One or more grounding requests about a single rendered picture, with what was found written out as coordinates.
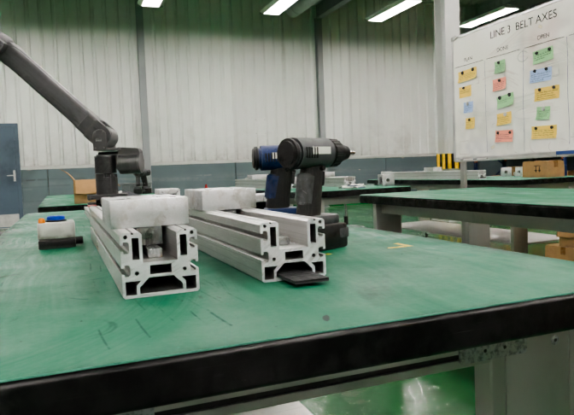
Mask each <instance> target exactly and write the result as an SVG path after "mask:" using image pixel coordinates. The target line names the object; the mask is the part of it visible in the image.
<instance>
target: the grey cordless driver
mask: <svg viewBox="0 0 574 415"><path fill-rule="evenodd" d="M354 154H355V151H350V149H349V147H348V146H346V145H343V144H342V143H340V141H338V140H337V139H331V138H318V137H291V138H285V139H284V140H282V141H281V142H280V144H279V146H278V151H277V156H278V161H279V163H280V165H281V166H282V167H284V168H290V169H301V170H300V173H298V174H297V175H296V196H295V203H296V214H298V215H304V216H310V217H315V218H321V219H323V220H324V221H325V228H324V229H322V228H318V232H319V233H324V234H325V248H319V251H323V250H328V249H333V248H341V247H345V246H347V244H348V236H349V228H348V227H347V224H346V223H344V222H339V215H338V214H337V213H321V200H322V186H323V185H324V184H325V172H324V170H325V169H326V168H327V167H337V166H338V165H339V164H341V162H342V161H345V160H347V159H348V158H349V157H350V155H354Z"/></svg>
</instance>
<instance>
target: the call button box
mask: <svg viewBox="0 0 574 415"><path fill-rule="evenodd" d="M37 228H38V249H39V250H42V249H53V248H72V247H76V244H78V243H83V236H79V237H76V236H75V223H74V220H73V219H61V220H45V223H43V224H39V223H38V224H37Z"/></svg>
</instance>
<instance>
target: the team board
mask: <svg viewBox="0 0 574 415"><path fill-rule="evenodd" d="M451 60H452V94H453V128H454V162H460V188H461V189H464V188H467V170H466V162H467V161H496V160H516V159H535V158H554V157H573V156H574V0H553V1H551V2H548V3H544V4H542V5H539V6H536V7H534V8H532V9H527V10H525V11H523V12H520V13H518V14H515V15H512V16H509V17H507V18H504V19H502V20H498V21H496V22H493V23H490V24H488V25H486V26H481V27H479V28H477V29H474V30H472V31H469V32H465V33H463V34H460V35H458V36H454V37H452V38H451Z"/></svg>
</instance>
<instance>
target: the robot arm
mask: <svg viewBox="0 0 574 415"><path fill-rule="evenodd" d="M0 61H1V62H2V63H3V64H5V65H6V66H7V67H9V68H10V69H11V70H13V71H14V72H15V73H16V74H17V75H18V76H19V77H21V78H22V79H23V80H24V81H25V82H26V83H27V84H29V85H30V86H31V87H32V88H33V89H34V90H35V91H36V92H37V93H38V94H39V95H40V96H41V97H43V98H44V99H45V100H46V101H47V102H48V103H50V104H51V105H52V106H53V107H54V108H55V109H57V110H58V111H59V112H60V113H61V114H62V115H63V116H65V117H66V118H67V119H68V120H69V121H70V122H71V123H72V124H73V125H74V126H75V127H76V128H77V129H78V130H79V131H80V132H81V133H82V134H84V135H83V136H84V137H85V138H87V139H88V140H89V141H90V142H91V143H92V144H93V151H102V152H98V154H97V155H96V156H94V162H95V173H99V174H95V175H96V189H97V194H96V195H87V200H88V201H90V200H96V201H95V202H87V204H88V208H89V207H90V206H96V205H97V204H99V203H101V204H102V197H116V196H128V193H119V191H118V177H117V174H114V173H116V172H117V170H118V171H119V173H120V174H130V173H143V172H144V156H143V151H142V150H141V149H138V148H123V147H122V148H121V147H118V148H116V144H117V143H118V140H119V136H118V133H117V131H116V130H115V129H114V128H113V127H112V126H110V125H109V124H108V123H107V122H106V121H103V120H102V119H101V118H100V117H98V116H97V115H96V114H95V113H94V112H92V111H91V110H89V109H88V108H87V107H86V106H85V105H84V104H83V103H82V102H81V101H80V100H78V99H77V98H76V97H75V96H74V95H73V94H72V93H70V92H69V91H68V90H67V89H66V88H65V87H64V86H62V85H61V84H60V83H59V82H58V81H57V80H56V79H54V78H53V77H52V76H51V75H50V74H49V73H47V72H46V71H45V70H44V69H43V68H42V67H40V66H39V65H38V64H37V63H36V62H35V61H34V60H33V59H32V58H31V57H30V56H29V55H28V54H27V53H26V52H25V51H24V50H23V49H22V48H21V47H20V46H19V45H17V44H14V41H13V39H12V38H11V37H10V36H8V35H6V34H4V33H2V32H0ZM109 151H113V152H109Z"/></svg>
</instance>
